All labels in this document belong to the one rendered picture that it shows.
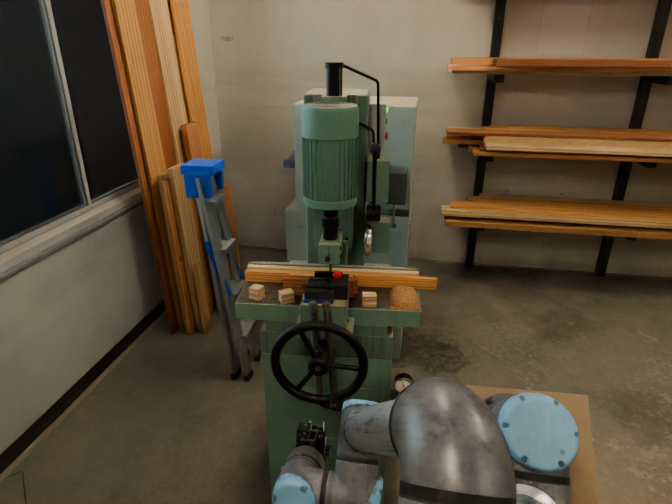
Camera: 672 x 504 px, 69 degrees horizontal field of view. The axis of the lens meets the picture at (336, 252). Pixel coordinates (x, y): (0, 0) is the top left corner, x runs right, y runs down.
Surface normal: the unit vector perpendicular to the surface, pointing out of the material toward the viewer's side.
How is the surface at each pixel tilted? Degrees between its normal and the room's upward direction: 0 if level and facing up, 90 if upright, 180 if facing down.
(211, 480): 1
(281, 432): 90
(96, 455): 0
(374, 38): 90
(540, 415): 40
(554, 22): 90
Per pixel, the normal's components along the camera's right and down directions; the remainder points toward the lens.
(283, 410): -0.09, 0.40
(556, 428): -0.07, -0.45
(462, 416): 0.00, -0.88
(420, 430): -0.67, -0.65
